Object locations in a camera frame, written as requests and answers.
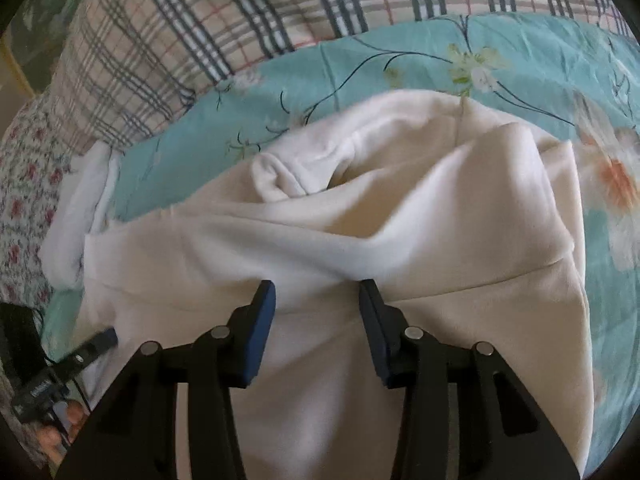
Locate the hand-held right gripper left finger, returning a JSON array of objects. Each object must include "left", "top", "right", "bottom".
[{"left": 52, "top": 280, "right": 277, "bottom": 480}]

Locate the yellow frame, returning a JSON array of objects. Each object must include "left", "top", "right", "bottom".
[{"left": 0, "top": 35, "right": 37, "bottom": 98}]

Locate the plaid pillow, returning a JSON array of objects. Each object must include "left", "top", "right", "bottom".
[{"left": 44, "top": 0, "right": 632, "bottom": 157}]

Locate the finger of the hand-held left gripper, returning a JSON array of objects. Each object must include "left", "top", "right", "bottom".
[{"left": 62, "top": 328, "right": 119, "bottom": 367}]

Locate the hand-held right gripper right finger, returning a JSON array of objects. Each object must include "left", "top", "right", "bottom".
[{"left": 359, "top": 279, "right": 587, "bottom": 480}]

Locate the teal floral bed sheet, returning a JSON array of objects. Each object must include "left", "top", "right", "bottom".
[{"left": 40, "top": 12, "right": 640, "bottom": 476}]

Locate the pink floral cloth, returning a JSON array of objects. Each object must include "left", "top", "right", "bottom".
[{"left": 0, "top": 94, "right": 77, "bottom": 313}]

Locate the white zip jacket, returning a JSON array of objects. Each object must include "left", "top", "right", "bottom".
[{"left": 75, "top": 89, "right": 597, "bottom": 480}]

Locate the person's left hand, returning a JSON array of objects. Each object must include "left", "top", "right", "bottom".
[{"left": 37, "top": 400, "right": 95, "bottom": 463}]

